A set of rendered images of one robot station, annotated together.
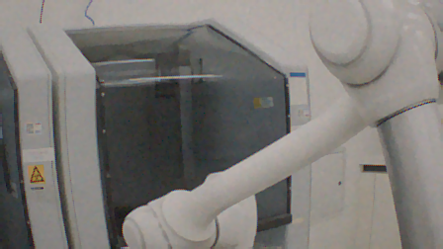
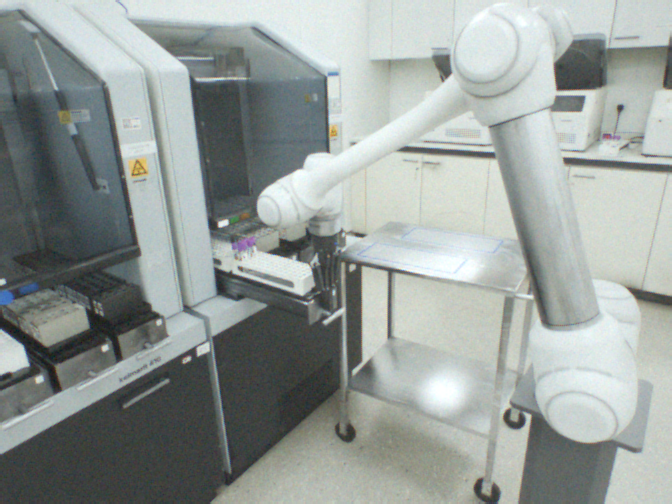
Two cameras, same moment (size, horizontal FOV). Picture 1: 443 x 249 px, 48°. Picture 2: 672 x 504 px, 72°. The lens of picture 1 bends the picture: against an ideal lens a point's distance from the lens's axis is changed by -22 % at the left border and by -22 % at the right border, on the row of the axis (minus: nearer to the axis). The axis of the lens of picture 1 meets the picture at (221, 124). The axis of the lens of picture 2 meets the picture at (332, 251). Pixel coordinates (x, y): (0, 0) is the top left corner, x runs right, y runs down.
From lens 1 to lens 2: 0.29 m
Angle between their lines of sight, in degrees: 23
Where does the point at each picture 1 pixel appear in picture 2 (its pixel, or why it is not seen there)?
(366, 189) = not seen: hidden behind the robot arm
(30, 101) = (123, 96)
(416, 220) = (534, 199)
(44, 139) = (144, 133)
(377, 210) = (370, 182)
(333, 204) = not seen: hidden behind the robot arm
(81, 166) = (183, 155)
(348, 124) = (433, 120)
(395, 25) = (536, 46)
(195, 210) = (319, 185)
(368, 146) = (357, 127)
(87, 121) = (186, 114)
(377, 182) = not seen: hidden behind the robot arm
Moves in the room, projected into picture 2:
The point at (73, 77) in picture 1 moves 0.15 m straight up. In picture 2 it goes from (168, 74) to (158, 11)
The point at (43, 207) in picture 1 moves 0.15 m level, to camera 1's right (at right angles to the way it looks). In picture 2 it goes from (146, 198) to (203, 193)
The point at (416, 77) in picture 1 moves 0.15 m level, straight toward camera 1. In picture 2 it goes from (543, 89) to (583, 93)
